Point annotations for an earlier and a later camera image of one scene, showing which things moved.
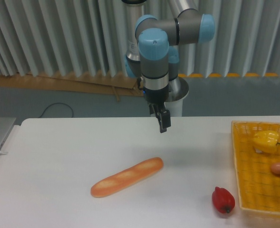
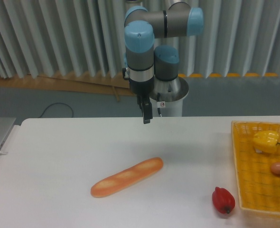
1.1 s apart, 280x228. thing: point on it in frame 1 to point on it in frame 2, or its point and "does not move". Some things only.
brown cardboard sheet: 99,84 does not move
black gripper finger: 163,117 to 146,108
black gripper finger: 152,109 to 139,101
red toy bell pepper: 223,200 does not move
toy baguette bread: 105,185 does not move
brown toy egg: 279,168 does not move
